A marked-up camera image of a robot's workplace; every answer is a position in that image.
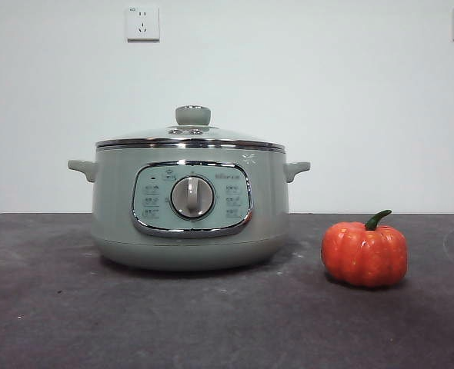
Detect orange toy pumpkin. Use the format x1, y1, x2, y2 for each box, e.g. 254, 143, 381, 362
321, 209, 409, 289

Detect pale green electric cooking pot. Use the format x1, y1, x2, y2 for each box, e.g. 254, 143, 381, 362
67, 144, 312, 272

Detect glass lid with green knob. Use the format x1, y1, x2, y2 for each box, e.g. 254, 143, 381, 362
95, 104, 285, 151

